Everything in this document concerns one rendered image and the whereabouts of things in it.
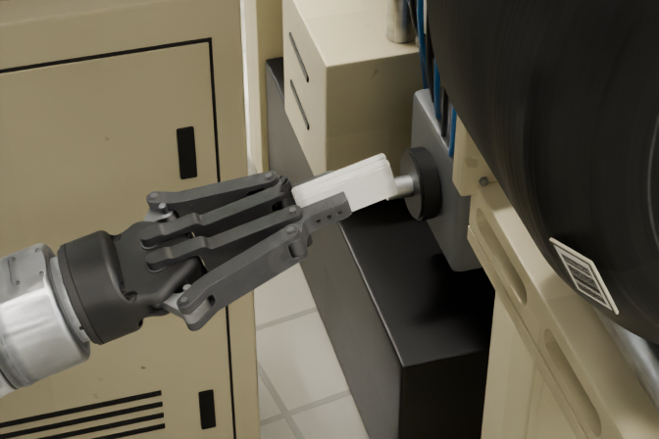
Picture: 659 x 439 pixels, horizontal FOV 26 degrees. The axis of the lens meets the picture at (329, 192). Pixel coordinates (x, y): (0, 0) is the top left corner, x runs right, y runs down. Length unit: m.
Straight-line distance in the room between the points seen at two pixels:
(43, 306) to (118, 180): 0.74
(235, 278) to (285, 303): 1.53
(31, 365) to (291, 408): 1.36
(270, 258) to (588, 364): 0.34
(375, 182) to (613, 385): 0.30
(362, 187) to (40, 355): 0.25
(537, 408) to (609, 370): 0.47
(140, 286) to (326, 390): 1.39
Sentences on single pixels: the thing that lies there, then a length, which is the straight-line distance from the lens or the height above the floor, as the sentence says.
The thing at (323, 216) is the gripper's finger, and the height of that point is 1.08.
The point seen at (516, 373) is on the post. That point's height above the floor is 0.51.
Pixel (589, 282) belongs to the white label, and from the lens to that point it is 0.99.
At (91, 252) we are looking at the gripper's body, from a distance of 0.98.
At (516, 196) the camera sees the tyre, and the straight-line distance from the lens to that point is 0.99.
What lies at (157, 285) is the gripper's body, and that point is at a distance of 0.97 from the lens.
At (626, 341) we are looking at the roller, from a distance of 1.16.
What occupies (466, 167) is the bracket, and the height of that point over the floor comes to 0.89.
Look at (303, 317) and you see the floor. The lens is 2.47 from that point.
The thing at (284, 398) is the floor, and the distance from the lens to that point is 2.34.
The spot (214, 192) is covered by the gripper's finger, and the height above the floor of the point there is 1.07.
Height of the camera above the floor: 1.71
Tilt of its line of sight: 39 degrees down
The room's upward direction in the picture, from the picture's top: straight up
